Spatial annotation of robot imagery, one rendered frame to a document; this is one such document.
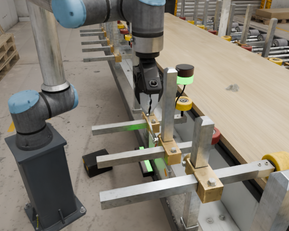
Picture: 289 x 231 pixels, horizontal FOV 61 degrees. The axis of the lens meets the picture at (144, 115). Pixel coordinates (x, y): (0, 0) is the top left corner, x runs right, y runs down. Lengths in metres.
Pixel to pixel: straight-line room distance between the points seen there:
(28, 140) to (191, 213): 0.92
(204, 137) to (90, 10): 0.43
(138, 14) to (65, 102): 0.82
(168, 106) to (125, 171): 1.28
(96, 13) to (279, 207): 0.59
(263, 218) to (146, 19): 0.51
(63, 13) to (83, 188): 1.48
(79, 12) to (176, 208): 0.68
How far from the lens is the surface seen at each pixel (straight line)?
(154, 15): 0.68
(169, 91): 0.80
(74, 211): 1.80
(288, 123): 1.10
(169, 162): 0.87
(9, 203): 2.05
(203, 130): 0.59
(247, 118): 1.06
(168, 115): 0.84
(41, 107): 1.34
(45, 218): 1.72
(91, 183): 1.99
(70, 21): 0.68
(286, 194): 0.40
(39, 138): 1.39
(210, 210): 1.04
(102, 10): 0.72
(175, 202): 0.93
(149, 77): 0.69
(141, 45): 0.69
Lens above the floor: 1.42
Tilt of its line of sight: 31 degrees down
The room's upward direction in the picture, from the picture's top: straight up
